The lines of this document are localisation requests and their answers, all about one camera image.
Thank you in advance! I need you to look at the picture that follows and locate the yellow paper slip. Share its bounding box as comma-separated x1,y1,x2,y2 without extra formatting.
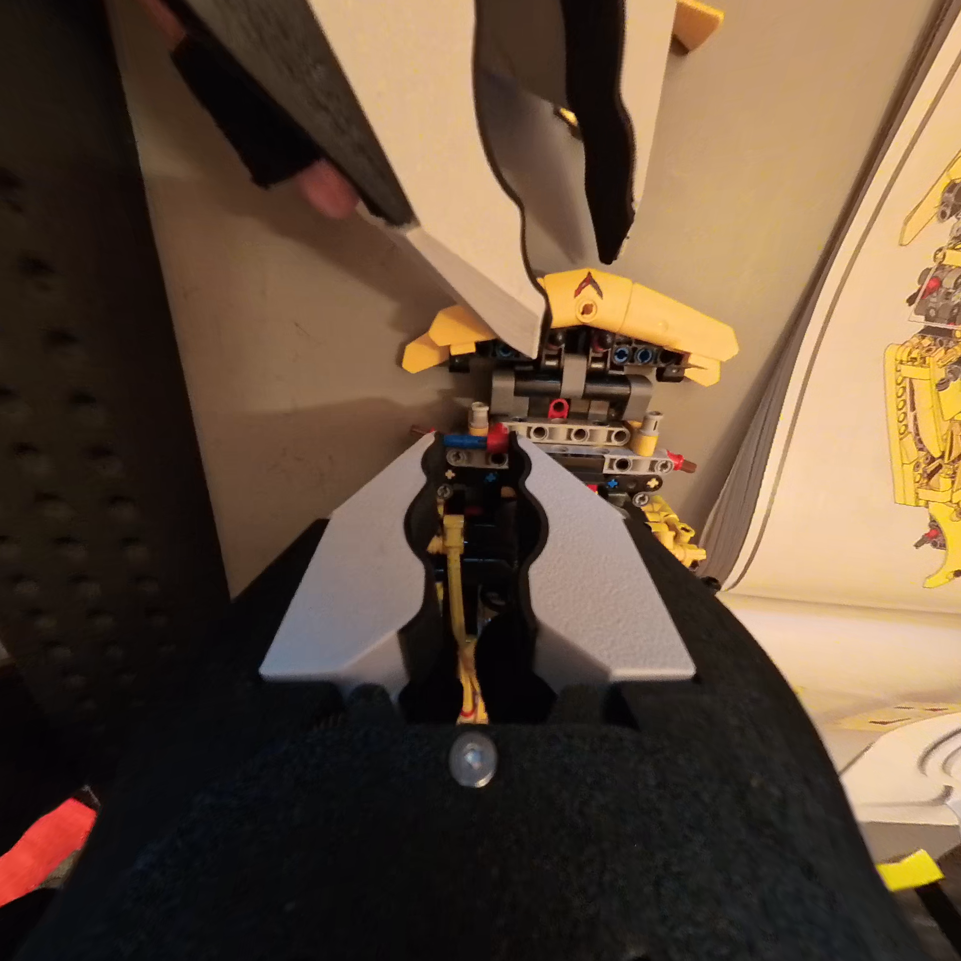
874,847,946,893

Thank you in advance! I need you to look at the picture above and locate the pile of yellow black bricks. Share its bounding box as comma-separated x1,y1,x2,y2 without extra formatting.
670,0,726,56

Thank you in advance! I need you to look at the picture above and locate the yellow panel with black pins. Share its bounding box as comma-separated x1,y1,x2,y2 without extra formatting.
401,303,498,375

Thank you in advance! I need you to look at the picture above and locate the red striped band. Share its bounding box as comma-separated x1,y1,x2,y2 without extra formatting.
0,794,100,907

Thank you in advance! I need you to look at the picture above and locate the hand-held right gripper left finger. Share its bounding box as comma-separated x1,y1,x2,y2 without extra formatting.
259,433,438,689

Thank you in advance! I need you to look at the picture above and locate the yellow toy car model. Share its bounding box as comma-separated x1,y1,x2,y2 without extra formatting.
411,330,712,727

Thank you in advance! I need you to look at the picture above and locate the open instruction booklet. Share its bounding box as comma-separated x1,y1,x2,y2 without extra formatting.
697,0,961,723

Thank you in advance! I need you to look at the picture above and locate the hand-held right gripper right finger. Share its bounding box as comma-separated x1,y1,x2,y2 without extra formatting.
514,433,697,689

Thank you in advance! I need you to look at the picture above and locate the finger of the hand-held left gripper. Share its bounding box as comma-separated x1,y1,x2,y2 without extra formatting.
563,0,678,265
306,0,549,360

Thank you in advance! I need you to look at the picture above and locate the person's left hand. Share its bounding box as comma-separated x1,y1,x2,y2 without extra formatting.
299,160,361,220

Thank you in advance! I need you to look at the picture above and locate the yellow arrow panel assembly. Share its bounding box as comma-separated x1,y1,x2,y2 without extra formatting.
535,268,741,388

